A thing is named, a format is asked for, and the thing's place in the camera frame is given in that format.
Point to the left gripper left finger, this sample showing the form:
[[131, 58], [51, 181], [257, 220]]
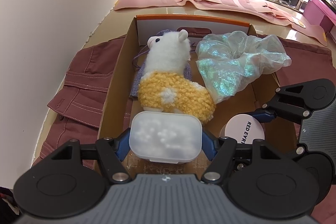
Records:
[[111, 153]]

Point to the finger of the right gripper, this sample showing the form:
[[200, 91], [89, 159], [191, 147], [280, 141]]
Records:
[[264, 115]]

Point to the maroon denim garment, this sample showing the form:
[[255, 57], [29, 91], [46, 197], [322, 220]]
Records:
[[80, 110]]

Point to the white translucent cotton box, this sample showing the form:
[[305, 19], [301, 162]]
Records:
[[165, 137]]

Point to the yellow white alpaca plush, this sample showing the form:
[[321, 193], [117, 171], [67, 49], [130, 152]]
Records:
[[163, 87]]

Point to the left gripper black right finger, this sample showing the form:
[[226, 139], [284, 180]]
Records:
[[220, 152]]

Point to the iridescent organza scrunchie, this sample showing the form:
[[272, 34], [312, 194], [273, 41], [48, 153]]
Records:
[[229, 62]]

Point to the pink round cosmetic jar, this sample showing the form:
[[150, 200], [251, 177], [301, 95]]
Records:
[[243, 128]]

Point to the pink waist support belt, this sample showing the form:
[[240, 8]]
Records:
[[261, 8]]

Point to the pink gift box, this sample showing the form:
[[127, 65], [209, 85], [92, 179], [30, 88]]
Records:
[[320, 12]]

